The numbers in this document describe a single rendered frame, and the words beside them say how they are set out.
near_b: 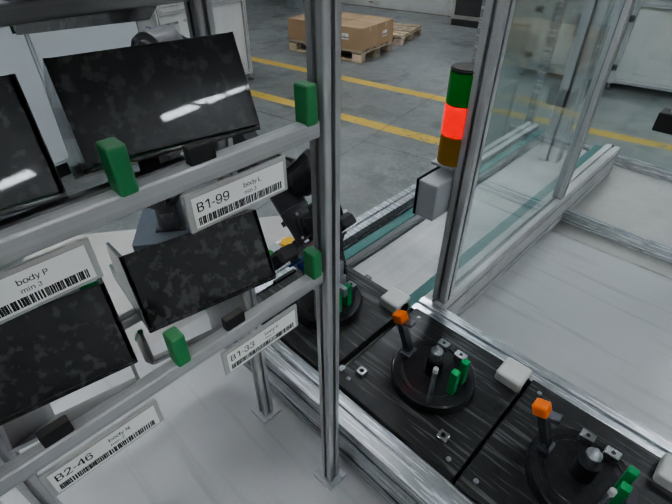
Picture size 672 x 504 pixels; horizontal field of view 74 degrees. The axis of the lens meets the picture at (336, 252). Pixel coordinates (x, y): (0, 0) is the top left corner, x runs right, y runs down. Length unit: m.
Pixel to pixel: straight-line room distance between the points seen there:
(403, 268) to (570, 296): 0.41
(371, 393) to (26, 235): 0.60
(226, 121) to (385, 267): 0.77
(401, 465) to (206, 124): 0.55
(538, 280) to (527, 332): 0.19
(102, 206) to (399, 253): 0.91
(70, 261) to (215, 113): 0.15
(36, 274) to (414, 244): 0.98
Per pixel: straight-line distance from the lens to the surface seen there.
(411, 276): 1.07
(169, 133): 0.36
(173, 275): 0.43
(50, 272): 0.30
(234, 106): 0.37
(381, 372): 0.80
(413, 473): 0.73
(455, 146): 0.77
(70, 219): 0.29
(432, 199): 0.78
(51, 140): 3.82
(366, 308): 0.90
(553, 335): 1.11
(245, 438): 0.87
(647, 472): 0.84
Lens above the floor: 1.61
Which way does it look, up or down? 38 degrees down
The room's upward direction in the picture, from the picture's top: straight up
